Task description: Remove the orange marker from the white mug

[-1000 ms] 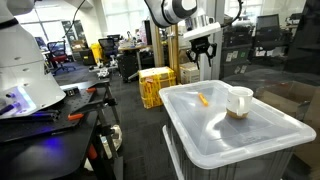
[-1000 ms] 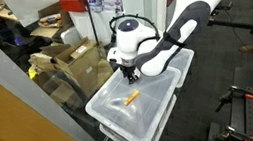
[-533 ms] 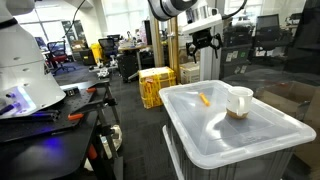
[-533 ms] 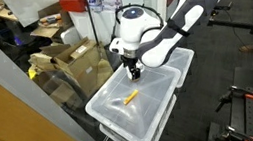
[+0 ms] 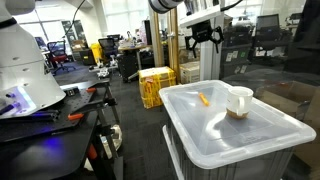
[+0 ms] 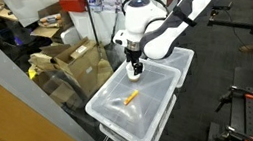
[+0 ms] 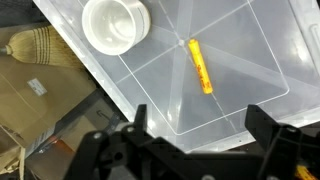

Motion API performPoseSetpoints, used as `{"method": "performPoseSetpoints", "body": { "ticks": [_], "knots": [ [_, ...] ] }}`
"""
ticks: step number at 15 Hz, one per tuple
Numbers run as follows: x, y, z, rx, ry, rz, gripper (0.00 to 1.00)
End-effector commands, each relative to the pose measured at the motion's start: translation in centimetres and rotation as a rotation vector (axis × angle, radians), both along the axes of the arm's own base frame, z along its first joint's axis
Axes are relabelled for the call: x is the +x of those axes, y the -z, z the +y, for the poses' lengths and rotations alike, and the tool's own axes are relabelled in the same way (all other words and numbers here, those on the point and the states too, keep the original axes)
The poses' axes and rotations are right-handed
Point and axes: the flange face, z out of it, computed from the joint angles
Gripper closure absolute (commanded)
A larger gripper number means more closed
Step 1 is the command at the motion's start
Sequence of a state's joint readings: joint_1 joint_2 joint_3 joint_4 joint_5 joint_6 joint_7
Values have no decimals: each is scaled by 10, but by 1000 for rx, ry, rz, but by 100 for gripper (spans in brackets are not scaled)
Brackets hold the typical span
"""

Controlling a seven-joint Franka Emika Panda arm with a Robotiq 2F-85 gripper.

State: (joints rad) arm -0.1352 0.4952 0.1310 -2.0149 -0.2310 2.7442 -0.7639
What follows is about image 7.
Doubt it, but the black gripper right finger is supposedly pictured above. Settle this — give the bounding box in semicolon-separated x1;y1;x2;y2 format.
244;103;320;180

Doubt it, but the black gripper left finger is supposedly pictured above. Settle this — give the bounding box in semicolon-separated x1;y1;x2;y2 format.
62;103;201;180

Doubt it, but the small brown cardboard box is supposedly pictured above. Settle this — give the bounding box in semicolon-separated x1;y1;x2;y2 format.
24;99;129;180

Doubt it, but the white ceramic mug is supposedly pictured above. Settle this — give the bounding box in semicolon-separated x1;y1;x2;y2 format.
81;0;152;57

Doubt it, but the large open cardboard box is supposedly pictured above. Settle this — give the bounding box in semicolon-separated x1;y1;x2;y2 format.
0;54;98;158

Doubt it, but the orange marker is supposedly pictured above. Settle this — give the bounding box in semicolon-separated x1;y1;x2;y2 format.
187;38;214;95

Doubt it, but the straw broom with black handle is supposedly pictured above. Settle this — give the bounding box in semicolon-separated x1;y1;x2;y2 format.
0;24;86;70

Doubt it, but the front clear plastic bin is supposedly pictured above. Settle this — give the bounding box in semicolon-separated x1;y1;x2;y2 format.
32;0;320;155

